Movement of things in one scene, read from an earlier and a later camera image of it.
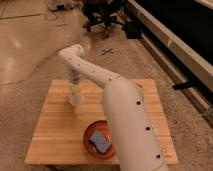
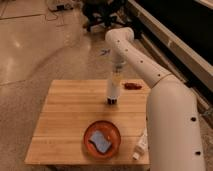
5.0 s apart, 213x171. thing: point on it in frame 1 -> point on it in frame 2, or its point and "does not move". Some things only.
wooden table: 59,134 does not move
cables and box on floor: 64,5 does not move
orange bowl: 103,126 does not move
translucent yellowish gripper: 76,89 -> 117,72
